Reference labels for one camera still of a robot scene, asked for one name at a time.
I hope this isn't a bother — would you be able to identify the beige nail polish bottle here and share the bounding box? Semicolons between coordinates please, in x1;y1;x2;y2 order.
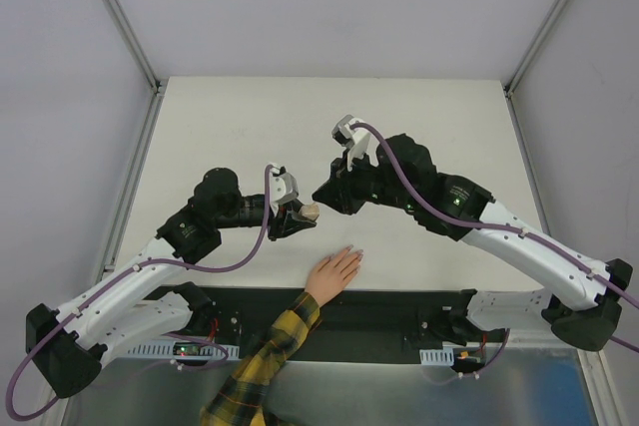
299;203;320;221

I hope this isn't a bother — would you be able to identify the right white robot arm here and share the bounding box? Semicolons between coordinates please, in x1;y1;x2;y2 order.
313;119;633;351

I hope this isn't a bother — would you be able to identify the yellow plaid sleeve forearm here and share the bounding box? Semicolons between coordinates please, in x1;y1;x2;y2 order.
200;292;320;425

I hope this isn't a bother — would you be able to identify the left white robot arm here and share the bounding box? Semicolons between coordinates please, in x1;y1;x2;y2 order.
25;166;320;398

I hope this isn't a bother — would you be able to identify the person's hand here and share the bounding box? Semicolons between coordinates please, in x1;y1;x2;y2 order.
305;245;363;307

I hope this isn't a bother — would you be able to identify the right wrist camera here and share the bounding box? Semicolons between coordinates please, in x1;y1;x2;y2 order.
331;115;370;172

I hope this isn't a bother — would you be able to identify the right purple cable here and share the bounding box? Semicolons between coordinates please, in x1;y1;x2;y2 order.
351;121;639;385

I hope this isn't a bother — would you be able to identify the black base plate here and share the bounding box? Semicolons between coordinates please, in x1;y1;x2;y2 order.
134;284;523;365

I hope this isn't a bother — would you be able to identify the left aluminium frame rail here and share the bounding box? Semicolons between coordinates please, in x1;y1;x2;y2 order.
37;86;169;426

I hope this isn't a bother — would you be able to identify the aluminium frame rail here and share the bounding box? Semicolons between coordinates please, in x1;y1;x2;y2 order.
503;91;630;426
37;86;169;426

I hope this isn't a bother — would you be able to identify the left white cable duct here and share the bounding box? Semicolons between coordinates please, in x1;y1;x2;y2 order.
123;339;240;361

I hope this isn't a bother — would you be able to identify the white cable duct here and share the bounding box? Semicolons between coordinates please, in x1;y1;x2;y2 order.
123;339;240;361
419;347;455;367

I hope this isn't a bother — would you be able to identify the right white cable duct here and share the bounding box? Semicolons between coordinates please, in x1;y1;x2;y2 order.
419;347;455;367

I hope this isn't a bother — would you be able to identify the right aluminium frame post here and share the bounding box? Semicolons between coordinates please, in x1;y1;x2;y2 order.
503;0;572;99

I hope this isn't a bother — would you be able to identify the aluminium frame post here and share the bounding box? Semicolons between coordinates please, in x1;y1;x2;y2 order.
102;0;162;94
503;0;572;99

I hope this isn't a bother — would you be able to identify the right aluminium frame rail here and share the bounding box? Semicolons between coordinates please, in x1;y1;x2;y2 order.
503;91;630;426

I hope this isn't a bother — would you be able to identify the left aluminium frame post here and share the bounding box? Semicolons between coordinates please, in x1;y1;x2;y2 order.
102;0;162;94

